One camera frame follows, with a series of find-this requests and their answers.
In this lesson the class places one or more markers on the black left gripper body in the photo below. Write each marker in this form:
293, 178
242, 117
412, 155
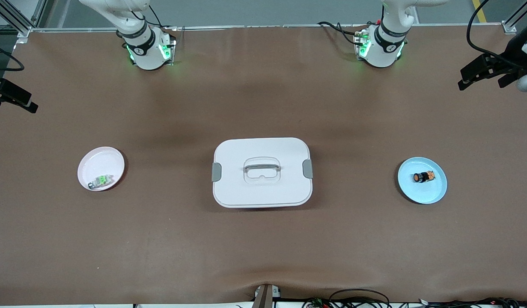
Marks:
512, 54

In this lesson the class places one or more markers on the orange push-button switch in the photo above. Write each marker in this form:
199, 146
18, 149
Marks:
422, 176

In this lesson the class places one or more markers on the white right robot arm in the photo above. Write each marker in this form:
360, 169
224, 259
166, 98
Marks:
147, 55

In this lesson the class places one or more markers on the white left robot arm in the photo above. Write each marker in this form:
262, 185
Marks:
383, 51

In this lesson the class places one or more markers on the pink round plate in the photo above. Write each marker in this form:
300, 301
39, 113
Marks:
98, 164

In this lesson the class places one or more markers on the light blue round plate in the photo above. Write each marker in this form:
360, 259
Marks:
421, 192

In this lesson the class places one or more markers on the grey box latch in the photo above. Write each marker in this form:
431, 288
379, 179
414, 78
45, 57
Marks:
308, 168
216, 172

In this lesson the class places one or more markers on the white lidded storage box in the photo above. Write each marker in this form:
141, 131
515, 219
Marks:
263, 192

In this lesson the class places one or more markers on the brown table mat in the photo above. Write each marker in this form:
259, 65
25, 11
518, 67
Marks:
263, 244

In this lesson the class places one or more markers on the aluminium frame post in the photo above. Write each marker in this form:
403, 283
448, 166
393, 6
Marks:
513, 21
15, 21

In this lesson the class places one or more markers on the green push-button switch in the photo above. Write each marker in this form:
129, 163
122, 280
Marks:
101, 181

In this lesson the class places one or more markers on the silver table edge rail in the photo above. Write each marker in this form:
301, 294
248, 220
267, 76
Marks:
267, 26

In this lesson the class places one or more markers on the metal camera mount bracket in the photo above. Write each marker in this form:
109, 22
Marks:
265, 296

